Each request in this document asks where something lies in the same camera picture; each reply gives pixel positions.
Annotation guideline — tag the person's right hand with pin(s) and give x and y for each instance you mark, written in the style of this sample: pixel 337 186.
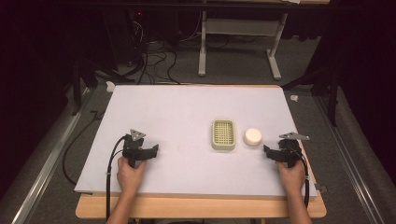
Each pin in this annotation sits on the person's right hand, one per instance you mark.
pixel 291 179

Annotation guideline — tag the white metal desk frame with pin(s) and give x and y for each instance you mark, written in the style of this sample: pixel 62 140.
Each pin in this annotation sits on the white metal desk frame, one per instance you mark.
pixel 243 26

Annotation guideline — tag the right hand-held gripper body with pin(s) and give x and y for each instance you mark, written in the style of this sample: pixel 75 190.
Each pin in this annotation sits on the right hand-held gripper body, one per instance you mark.
pixel 289 151

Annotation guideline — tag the black metal stand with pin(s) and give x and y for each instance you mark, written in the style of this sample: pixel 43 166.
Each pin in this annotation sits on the black metal stand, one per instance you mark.
pixel 84 74
pixel 330 84

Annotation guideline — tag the grey tape piece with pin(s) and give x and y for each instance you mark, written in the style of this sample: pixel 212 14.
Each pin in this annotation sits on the grey tape piece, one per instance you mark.
pixel 320 188

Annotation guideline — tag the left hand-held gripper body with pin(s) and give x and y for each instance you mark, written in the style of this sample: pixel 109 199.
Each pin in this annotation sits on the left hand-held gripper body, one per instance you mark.
pixel 132 148

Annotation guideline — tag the white table mat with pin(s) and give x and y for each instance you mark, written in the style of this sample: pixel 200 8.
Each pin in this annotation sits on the white table mat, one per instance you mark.
pixel 186 124

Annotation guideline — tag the person's left hand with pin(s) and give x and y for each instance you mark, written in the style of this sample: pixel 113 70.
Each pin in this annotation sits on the person's left hand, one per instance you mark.
pixel 130 177

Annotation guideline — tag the crumpled white paper scrap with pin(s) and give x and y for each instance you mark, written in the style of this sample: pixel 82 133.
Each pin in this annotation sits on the crumpled white paper scrap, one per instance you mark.
pixel 294 98

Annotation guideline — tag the aluminium floor rail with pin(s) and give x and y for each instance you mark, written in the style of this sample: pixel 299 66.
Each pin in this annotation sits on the aluminium floor rail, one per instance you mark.
pixel 46 169
pixel 348 155

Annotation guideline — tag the wooden table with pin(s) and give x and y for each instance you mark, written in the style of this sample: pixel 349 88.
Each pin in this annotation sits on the wooden table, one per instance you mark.
pixel 202 207

